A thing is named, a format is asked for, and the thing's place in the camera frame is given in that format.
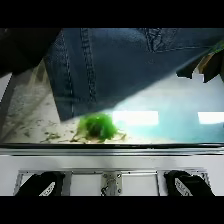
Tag blue jeans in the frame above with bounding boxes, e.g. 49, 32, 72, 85
43, 28, 224, 122

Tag silver frame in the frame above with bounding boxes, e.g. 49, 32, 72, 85
0, 145, 224, 197

